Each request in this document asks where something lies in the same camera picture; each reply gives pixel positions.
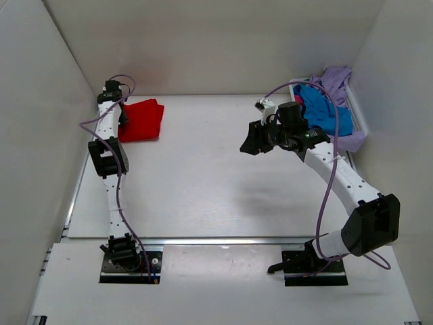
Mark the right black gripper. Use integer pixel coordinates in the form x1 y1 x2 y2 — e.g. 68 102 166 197
240 118 290 156

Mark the red t shirt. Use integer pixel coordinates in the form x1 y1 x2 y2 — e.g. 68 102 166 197
118 99 164 143

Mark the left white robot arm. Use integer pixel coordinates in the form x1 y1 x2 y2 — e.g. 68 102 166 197
88 79 129 238

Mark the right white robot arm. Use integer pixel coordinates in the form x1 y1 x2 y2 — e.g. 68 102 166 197
240 98 401 271

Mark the pink garment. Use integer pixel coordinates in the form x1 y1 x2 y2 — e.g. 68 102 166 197
295 95 304 104

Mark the blue t shirt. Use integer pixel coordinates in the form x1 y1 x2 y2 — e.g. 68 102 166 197
294 85 353 137

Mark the lavender t shirt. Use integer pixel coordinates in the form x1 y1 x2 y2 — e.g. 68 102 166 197
309 66 367 153

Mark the white plastic basket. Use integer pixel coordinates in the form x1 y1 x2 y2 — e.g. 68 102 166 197
288 77 369 143

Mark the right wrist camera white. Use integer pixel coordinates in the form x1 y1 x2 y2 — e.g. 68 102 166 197
254 97 276 125

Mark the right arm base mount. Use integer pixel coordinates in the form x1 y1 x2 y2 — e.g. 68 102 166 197
267 240 348 287

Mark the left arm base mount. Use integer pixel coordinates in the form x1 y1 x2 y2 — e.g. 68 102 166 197
99 234 163 284

